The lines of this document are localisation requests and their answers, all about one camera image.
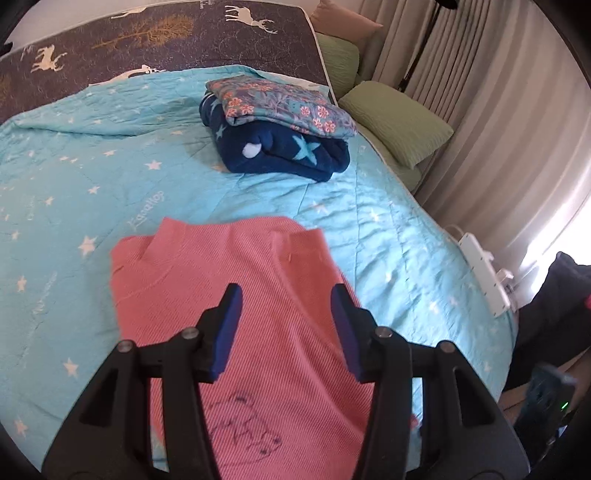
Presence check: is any light blue star quilt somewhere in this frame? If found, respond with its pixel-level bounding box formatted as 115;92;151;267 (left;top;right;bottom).
1;65;516;466

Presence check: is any white power strip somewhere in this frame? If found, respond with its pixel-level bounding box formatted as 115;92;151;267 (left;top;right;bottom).
445;225;514;317

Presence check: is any navy star fleece blanket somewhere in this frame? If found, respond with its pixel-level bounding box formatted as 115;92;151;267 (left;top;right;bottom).
199;93;351;182

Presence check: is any pink knit shirt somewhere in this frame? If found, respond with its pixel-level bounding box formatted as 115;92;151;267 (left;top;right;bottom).
111;217;373;479

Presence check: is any pink brown pillow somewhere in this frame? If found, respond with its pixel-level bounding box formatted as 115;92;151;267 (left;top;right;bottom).
311;0;383;44

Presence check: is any beige curtain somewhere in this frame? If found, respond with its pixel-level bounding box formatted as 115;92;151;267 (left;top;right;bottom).
358;1;590;297

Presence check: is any green pillow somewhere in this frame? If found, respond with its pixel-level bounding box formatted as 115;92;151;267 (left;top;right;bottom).
317;33;360;99
339;81;454;169

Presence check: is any floral folded cloth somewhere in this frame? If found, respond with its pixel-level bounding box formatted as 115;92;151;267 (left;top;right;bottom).
206;75;356;140

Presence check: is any black bag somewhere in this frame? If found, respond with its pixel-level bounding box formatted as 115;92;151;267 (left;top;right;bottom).
504;252;590;391

